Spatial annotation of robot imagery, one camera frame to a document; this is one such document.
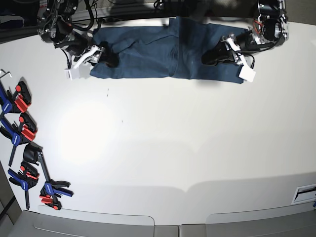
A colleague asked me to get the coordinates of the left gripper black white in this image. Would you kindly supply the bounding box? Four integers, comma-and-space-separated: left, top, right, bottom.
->
201, 34, 255, 67

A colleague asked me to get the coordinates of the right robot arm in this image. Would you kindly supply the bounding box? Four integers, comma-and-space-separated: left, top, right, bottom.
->
38, 0, 97, 69

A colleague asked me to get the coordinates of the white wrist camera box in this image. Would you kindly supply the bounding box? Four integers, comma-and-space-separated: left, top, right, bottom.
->
238, 65, 256, 82
64, 68, 80, 80

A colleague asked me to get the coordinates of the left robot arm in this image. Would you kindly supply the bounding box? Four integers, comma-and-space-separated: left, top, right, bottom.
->
109, 0, 288, 66

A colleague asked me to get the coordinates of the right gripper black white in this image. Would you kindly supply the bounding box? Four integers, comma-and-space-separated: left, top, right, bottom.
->
65, 37, 119, 69

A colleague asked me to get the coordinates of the blue red bar clamp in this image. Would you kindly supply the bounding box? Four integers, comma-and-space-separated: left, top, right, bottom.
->
8, 161, 39, 210
37, 152, 74, 210
0, 80, 32, 119
0, 112, 37, 167

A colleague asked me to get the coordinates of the silver hex key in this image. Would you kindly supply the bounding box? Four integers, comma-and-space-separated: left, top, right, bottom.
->
0, 69, 12, 79

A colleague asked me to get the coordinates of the dark blue T-shirt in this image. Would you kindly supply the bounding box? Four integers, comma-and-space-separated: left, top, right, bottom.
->
90, 17, 244, 84

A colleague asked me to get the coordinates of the white slotted table plate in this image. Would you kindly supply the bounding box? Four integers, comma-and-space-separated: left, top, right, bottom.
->
291, 184, 316, 205

